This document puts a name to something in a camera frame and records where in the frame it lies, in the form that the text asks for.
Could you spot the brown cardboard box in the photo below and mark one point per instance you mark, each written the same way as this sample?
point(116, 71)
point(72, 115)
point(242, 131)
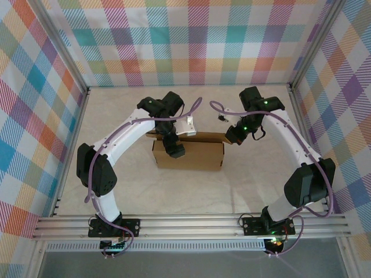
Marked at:
point(200, 156)

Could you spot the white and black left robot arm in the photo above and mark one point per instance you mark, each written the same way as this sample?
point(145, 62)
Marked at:
point(130, 130)

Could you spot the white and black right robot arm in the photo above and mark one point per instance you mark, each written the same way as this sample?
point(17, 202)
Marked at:
point(290, 136)

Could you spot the aluminium right side rail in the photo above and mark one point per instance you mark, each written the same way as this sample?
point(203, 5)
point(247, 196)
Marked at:
point(298, 114)

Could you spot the aluminium right frame post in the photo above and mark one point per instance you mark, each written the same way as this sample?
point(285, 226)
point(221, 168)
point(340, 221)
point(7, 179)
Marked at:
point(315, 43)

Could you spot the aluminium frame post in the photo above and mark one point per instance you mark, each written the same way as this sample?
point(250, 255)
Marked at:
point(59, 43)
point(315, 43)

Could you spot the aluminium left side rail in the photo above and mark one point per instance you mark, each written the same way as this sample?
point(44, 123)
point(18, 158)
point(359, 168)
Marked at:
point(78, 123)

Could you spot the aluminium mounting rail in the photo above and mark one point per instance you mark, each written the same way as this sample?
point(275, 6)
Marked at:
point(188, 227)

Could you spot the aluminium left frame post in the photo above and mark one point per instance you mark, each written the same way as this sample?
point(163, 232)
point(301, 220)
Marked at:
point(59, 43)

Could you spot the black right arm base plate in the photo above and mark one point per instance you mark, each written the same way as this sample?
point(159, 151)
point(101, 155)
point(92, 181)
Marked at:
point(252, 226)

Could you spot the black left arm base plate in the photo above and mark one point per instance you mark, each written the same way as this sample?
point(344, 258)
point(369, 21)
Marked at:
point(131, 227)

